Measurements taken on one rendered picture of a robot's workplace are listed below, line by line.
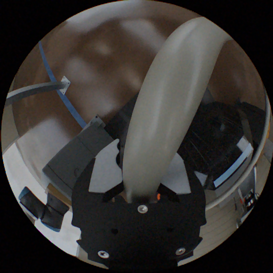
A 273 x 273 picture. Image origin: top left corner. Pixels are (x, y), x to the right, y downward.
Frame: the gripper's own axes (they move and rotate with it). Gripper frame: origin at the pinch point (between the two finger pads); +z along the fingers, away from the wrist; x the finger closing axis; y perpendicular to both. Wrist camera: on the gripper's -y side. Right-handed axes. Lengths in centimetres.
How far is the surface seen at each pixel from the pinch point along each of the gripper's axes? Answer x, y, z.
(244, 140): 55, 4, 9
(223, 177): 42.1, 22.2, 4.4
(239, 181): 39.4, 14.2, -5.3
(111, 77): -28, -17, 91
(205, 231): 350, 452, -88
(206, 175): 34.5, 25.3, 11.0
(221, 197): 31.5, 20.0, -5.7
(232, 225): 452, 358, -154
